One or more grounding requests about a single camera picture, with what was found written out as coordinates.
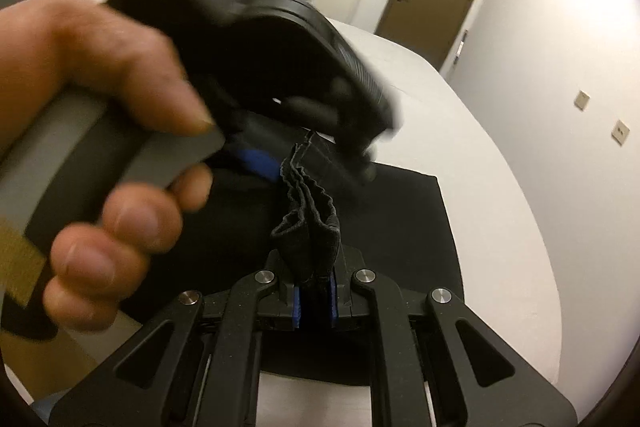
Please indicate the black jeans pants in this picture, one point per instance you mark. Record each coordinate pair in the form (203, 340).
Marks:
(399, 224)

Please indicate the wall socket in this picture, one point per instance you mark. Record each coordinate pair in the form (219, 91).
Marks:
(581, 101)
(620, 132)

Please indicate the lower wall socket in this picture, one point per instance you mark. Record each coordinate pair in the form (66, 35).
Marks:
(620, 132)

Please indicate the upper wall socket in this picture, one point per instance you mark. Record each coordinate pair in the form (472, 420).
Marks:
(581, 101)

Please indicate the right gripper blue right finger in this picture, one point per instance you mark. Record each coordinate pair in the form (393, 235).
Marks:
(341, 296)

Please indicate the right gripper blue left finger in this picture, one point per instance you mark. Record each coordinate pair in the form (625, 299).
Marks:
(289, 295)

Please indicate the person's left hand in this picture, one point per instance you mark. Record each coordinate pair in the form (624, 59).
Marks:
(47, 45)

